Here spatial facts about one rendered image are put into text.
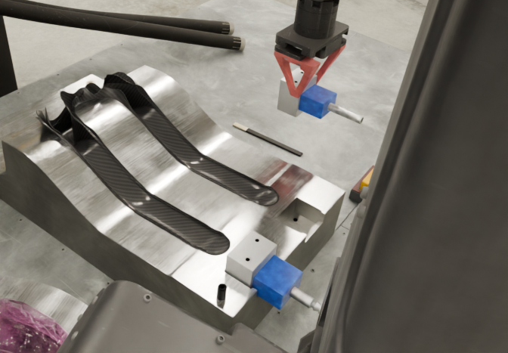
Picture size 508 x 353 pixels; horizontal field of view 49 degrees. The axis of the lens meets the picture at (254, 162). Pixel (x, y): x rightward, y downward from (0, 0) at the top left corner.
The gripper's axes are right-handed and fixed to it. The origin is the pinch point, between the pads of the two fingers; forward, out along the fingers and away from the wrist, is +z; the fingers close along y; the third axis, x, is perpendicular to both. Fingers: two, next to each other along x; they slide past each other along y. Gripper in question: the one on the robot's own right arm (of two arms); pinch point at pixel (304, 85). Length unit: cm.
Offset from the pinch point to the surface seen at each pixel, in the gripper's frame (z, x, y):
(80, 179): 3.7, -11.7, 33.5
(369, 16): 94, -86, -234
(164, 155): 5.5, -8.7, 21.6
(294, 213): 8.9, 9.9, 16.0
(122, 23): 5.5, -42.5, -2.5
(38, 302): 5.1, -1.4, 47.8
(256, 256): 3.5, 12.8, 29.5
